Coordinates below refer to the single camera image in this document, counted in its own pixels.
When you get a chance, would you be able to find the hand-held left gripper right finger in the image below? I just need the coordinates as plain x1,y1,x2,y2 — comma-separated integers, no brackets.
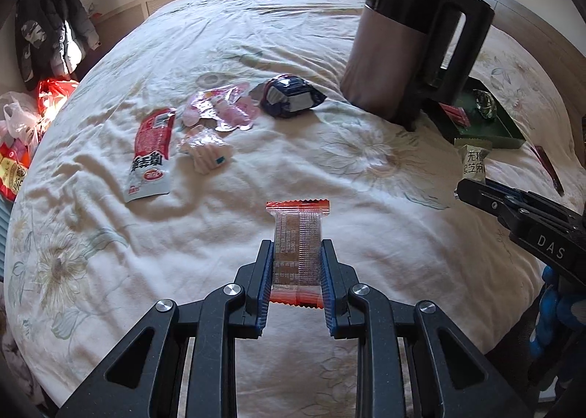
320,239,534,418

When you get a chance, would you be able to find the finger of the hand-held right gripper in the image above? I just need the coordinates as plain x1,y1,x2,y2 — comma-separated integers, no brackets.
457,179,532,238
484,178,573,220

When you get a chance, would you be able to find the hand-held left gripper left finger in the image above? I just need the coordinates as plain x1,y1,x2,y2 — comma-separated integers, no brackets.
55,239,275,418

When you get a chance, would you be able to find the small beige pastry packet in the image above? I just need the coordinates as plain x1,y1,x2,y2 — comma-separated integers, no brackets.
453,138,493,199

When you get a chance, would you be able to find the small clear red-edged packet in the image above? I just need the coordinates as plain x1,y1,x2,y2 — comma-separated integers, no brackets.
266,199,331,309

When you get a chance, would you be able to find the green tray box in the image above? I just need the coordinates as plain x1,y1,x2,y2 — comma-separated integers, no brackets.
423,75,527,151

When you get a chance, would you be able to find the brown patterned snack packet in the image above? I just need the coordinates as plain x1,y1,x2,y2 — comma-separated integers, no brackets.
471,89,497,119

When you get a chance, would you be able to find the wide red packet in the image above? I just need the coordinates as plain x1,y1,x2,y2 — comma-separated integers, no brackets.
438,102,472,127

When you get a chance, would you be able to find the long red sausage packet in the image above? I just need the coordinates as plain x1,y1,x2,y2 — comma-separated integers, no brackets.
123,108,177,204

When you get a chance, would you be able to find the pink cartoon snack packet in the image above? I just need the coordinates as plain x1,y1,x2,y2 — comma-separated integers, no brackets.
183,83,262,133

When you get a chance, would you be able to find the dark blue snack packet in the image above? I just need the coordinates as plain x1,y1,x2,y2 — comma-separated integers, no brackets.
259,74,327,120

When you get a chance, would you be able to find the person's right hand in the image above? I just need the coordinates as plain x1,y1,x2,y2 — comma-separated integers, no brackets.
528,268,579,358

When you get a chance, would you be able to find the red-cased phone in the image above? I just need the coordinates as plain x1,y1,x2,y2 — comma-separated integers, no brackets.
533,146,566,197

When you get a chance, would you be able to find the clear packet of white snack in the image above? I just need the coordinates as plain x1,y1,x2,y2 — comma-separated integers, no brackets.
178,125,234,175

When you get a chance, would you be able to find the wooden headboard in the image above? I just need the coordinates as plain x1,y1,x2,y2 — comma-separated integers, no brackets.
435,0,586,94

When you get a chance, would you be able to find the black brown electric kettle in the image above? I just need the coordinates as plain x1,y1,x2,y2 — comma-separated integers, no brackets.
341,0,496,133

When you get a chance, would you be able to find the yellow red food bag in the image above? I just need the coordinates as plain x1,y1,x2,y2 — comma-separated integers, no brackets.
0,143,33,201

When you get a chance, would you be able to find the red plastic bag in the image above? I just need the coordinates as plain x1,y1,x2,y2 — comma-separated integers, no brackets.
37,78,81,126

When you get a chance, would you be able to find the white plastic bag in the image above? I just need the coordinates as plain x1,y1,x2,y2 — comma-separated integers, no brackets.
0,91,42,153

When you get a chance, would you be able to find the black camouflage jacket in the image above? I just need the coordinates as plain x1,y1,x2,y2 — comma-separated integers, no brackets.
14,0,69,92

